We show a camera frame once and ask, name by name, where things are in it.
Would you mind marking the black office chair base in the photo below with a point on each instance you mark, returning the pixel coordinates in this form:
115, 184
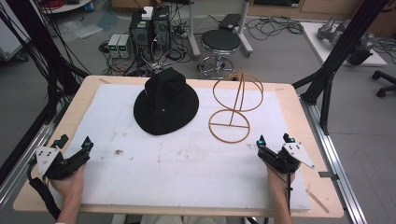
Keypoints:
384, 82

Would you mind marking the grey tape strip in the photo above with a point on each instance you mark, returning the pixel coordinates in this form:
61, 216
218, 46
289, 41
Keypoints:
328, 175

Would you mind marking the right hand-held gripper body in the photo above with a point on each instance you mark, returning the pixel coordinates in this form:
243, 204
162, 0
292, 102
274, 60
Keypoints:
285, 158

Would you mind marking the black computer tower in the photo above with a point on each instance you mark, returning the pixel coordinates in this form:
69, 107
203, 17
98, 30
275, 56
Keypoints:
140, 35
162, 29

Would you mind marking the thin wooden stick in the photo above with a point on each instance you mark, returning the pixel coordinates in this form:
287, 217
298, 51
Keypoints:
317, 200

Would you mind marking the white stand leg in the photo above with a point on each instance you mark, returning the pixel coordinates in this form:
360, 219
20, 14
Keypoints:
244, 31
193, 34

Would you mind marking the black brimmed hat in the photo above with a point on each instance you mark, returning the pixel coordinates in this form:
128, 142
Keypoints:
165, 105

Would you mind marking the clear plastic sheet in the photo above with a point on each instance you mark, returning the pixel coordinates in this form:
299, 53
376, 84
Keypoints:
79, 30

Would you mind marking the round white table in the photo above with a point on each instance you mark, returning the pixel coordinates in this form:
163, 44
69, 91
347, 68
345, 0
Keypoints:
67, 6

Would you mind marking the black flat box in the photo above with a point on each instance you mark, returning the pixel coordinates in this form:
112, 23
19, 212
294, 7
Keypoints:
229, 22

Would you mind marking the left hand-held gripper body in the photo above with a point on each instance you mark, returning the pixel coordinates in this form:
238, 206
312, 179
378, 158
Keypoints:
59, 165

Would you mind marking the white box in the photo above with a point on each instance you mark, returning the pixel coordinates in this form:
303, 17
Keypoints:
147, 13

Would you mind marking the grey power supply unit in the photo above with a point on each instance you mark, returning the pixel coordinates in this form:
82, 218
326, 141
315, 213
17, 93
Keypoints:
125, 45
113, 46

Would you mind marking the black metal frame post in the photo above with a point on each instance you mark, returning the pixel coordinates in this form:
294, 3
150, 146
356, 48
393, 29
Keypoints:
40, 46
342, 49

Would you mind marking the white foam mat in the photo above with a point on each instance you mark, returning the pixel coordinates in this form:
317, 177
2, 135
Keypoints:
186, 168

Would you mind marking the aluminium rail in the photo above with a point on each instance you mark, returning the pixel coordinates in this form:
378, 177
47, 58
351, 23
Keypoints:
25, 158
337, 174

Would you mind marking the white platform board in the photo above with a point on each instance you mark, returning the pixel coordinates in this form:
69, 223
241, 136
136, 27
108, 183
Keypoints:
314, 43

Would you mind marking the black round stool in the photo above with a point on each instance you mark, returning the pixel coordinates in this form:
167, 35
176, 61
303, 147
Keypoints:
220, 40

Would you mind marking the person's left hand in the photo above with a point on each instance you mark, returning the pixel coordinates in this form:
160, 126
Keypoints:
70, 186

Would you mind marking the person's right hand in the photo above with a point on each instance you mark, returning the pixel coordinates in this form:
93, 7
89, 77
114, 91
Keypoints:
278, 180

